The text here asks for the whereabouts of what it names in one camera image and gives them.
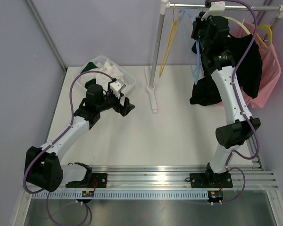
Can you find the white plastic perforated basket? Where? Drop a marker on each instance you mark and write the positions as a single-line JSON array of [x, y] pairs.
[[128, 79]]

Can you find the cream hanger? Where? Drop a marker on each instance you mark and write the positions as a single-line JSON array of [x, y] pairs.
[[239, 23]]

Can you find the yellow hanger on rack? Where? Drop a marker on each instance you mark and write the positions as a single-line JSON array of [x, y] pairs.
[[265, 32]]

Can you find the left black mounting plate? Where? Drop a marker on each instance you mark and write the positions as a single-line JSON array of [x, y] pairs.
[[91, 180]]

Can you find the metal clothes rack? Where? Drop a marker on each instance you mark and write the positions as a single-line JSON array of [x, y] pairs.
[[164, 5]]

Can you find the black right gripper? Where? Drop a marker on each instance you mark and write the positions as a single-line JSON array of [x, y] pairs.
[[200, 22]]

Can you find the black t shirt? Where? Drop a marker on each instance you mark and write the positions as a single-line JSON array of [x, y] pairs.
[[205, 92]]

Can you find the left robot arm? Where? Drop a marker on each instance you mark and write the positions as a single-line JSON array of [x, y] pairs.
[[42, 164]]

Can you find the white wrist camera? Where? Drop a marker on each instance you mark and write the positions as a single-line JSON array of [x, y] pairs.
[[216, 8], [117, 87]]

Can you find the black mounting plate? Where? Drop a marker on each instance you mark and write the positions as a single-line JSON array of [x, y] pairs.
[[91, 180], [203, 180]]

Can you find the green and white t shirt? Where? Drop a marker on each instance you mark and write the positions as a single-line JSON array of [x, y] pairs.
[[88, 67]]

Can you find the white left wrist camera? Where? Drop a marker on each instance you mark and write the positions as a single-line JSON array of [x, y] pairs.
[[117, 87]]

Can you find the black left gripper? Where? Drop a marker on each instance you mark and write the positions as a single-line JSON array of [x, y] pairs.
[[123, 110]]

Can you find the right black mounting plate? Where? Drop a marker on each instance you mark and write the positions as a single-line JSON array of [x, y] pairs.
[[203, 180]]

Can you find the pink hanging t shirt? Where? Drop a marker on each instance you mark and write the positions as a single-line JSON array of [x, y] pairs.
[[271, 70]]

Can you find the blue hanger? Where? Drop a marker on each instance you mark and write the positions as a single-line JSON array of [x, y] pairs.
[[191, 49]]

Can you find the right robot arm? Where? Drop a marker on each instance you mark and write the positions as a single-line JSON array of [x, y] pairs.
[[212, 33]]

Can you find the yellow hanger with metal hook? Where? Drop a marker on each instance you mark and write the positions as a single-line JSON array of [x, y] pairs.
[[170, 42]]

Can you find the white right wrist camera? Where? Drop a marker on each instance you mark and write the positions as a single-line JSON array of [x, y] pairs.
[[216, 8]]

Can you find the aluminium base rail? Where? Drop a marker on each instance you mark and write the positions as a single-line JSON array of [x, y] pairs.
[[165, 177]]

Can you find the white slotted cable duct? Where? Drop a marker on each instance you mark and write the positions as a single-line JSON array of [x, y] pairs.
[[123, 195]]

